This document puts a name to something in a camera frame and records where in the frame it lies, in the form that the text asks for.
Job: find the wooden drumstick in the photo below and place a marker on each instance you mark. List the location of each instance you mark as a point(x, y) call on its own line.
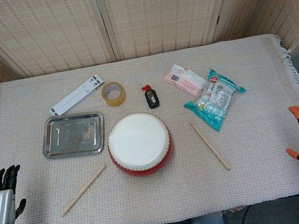
point(83, 189)
point(210, 145)

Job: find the stainless steel tray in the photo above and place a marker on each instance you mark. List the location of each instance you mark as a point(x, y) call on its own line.
point(72, 135)

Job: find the red drum with white skin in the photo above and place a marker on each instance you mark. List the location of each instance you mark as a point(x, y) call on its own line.
point(138, 140)

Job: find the beige woven table cloth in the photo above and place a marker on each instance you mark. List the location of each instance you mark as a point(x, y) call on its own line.
point(164, 196)

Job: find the teal plastic snack bag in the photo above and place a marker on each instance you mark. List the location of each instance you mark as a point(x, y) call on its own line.
point(216, 97)

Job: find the roll of yellowish packing tape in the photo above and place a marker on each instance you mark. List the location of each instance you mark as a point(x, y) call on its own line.
point(116, 102)

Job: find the pink plastic package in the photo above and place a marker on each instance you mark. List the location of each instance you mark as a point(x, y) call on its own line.
point(183, 80)

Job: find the dark bottle with red cap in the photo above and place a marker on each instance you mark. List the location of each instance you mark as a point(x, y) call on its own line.
point(152, 98)

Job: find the bamboo folding screen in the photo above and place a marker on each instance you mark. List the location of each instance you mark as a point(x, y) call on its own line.
point(150, 16)

